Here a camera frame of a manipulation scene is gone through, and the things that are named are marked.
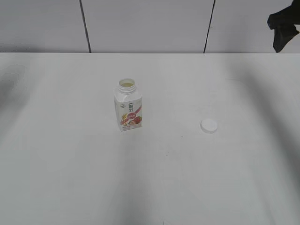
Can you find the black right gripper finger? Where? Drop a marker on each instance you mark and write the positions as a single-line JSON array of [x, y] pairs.
[[283, 23]]

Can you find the white plastic bottle cap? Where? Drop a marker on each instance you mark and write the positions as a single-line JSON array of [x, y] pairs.
[[209, 126]]

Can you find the white yili yogurt bottle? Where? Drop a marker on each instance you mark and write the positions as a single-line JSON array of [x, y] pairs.
[[128, 105]]

